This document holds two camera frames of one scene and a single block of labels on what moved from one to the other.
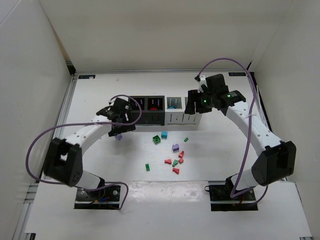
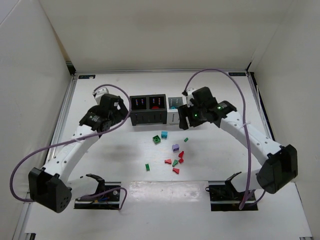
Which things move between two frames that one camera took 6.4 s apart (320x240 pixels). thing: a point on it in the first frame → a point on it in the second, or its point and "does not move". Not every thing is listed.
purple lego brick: x=175 y=147 does not move
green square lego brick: x=156 y=139 does not move
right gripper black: x=191 y=101 → x=183 y=117
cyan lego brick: x=164 y=134 does not move
